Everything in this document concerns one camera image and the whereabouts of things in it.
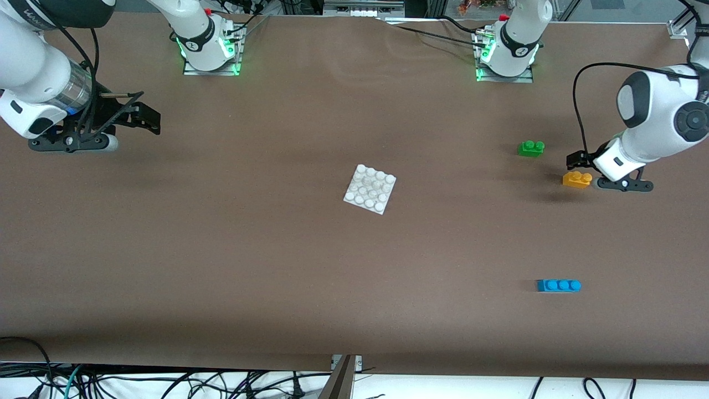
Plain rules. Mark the orange background object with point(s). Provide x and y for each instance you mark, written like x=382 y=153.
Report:
x=476 y=5

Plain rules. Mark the white studded base plate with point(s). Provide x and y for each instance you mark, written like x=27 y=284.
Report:
x=370 y=189

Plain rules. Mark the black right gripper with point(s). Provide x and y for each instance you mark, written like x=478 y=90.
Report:
x=112 y=114

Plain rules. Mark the small metal bracket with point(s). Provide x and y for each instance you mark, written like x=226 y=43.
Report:
x=359 y=363

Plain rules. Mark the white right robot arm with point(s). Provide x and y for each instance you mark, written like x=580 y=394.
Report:
x=194 y=33

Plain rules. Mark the white slotted rail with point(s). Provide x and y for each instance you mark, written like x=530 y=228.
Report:
x=360 y=11

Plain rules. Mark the aluminium frame post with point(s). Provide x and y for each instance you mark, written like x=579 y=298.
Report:
x=678 y=27

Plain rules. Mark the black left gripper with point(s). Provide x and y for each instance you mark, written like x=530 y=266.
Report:
x=585 y=158

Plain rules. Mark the brown table cover sheet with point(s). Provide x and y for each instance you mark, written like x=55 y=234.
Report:
x=388 y=277

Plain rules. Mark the grey metal post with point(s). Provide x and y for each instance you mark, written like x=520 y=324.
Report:
x=340 y=382

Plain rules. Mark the green two-stud block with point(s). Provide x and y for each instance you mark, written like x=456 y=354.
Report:
x=530 y=151

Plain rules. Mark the yellow two-stud block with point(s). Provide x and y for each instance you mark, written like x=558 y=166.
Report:
x=576 y=182

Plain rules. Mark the blue three-stud block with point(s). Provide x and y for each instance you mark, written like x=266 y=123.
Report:
x=556 y=286

